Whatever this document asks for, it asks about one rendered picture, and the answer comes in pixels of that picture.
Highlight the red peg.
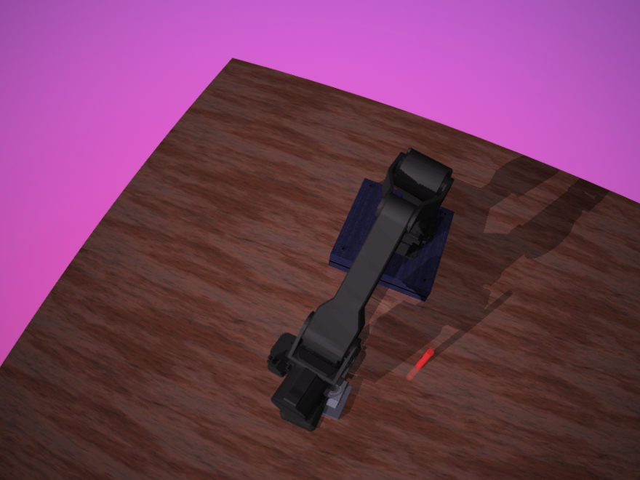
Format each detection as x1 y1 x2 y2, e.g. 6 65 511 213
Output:
415 348 433 369

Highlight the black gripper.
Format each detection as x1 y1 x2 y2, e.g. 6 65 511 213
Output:
280 382 333 431

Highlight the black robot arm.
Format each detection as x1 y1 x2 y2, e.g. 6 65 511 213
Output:
267 148 454 422

